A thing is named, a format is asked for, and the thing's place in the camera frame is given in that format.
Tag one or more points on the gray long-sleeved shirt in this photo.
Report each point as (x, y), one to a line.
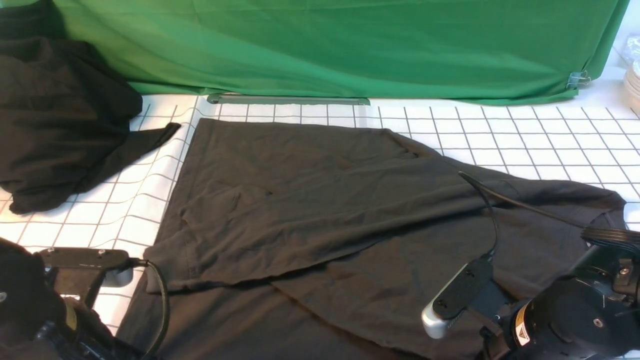
(314, 242)

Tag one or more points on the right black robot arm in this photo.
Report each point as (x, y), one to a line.
(589, 313)

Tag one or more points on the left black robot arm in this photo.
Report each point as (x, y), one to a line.
(47, 300)

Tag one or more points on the gray metal bar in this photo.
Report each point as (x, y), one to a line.
(234, 98)

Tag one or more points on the green backdrop cloth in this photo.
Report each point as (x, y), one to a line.
(490, 52)

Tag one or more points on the black garment pile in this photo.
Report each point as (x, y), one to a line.
(64, 114)

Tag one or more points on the white grid table mat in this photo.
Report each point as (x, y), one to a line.
(593, 141)

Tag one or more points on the bottom white bowl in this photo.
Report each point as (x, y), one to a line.
(631, 83)

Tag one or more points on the clear plastic bag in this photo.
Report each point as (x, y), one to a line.
(630, 48)

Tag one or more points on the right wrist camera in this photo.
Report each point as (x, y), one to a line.
(456, 296)

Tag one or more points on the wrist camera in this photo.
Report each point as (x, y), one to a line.
(114, 265)
(456, 296)

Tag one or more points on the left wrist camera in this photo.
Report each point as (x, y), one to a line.
(114, 265)

